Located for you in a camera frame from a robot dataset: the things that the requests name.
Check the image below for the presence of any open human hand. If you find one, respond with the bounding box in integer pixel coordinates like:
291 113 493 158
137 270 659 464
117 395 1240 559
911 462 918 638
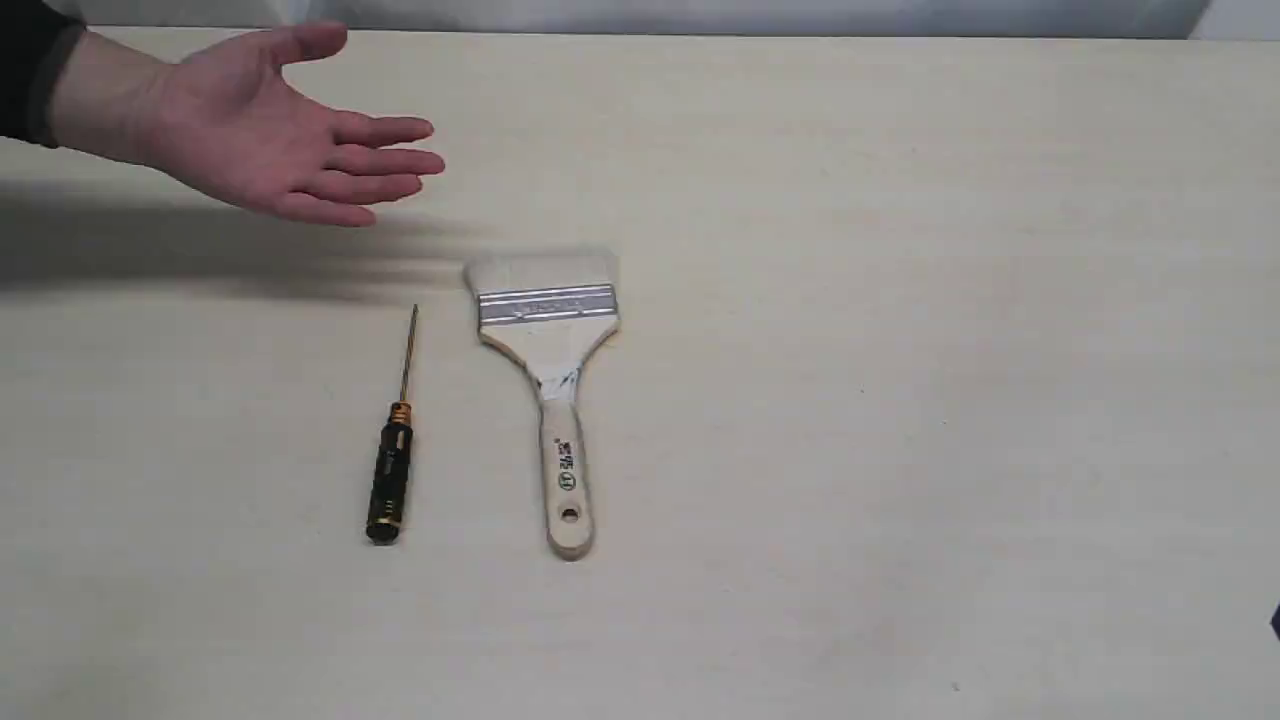
133 22 445 228

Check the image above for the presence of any black gold handled screwdriver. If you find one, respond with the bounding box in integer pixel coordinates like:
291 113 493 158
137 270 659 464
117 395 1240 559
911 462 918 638
365 304 419 546

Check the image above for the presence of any black sleeved forearm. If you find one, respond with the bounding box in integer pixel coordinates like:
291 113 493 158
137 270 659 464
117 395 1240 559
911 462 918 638
1 1 169 167

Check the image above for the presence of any wide wooden paint brush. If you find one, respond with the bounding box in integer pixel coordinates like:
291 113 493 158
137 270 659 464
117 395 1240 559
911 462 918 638
463 250 620 562

